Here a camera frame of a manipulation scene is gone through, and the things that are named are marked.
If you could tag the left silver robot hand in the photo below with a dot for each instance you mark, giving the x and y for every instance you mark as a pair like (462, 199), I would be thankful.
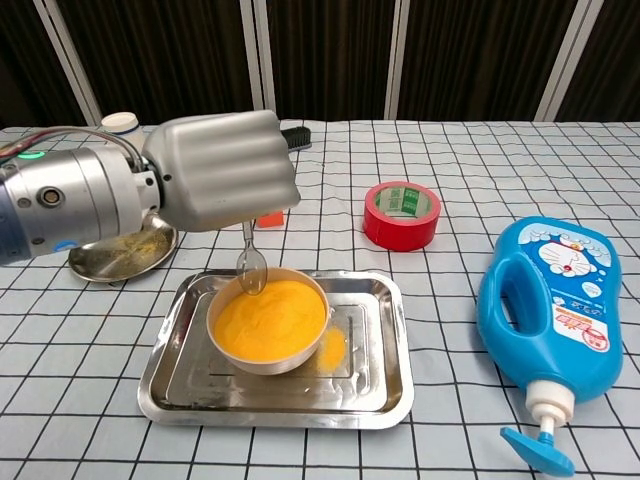
(225, 165)

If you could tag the clear plastic spoon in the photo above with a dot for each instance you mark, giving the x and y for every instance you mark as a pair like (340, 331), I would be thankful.
(252, 270)

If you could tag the round steel plate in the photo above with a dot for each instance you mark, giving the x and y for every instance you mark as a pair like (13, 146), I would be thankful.
(120, 255)

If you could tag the bowl of orange powder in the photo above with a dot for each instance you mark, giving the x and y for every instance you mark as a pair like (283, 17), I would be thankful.
(270, 325)

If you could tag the orange cube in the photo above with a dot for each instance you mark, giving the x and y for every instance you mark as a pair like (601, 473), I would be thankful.
(272, 219)

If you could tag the white paper cup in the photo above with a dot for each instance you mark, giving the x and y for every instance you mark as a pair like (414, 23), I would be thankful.
(120, 124)

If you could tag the black folding screen white frames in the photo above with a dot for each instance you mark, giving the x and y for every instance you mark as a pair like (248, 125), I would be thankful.
(325, 55)

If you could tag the red tape roll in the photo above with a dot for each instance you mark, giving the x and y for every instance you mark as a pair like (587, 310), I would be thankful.
(400, 232)

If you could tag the blue checked tablecloth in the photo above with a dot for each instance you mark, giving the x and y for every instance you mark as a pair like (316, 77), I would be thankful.
(450, 160)

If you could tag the rectangular steel tray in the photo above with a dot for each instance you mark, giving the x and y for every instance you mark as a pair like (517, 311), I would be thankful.
(275, 405)

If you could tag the blue pump detergent bottle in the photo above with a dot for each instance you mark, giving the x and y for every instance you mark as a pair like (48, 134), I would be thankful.
(565, 320)

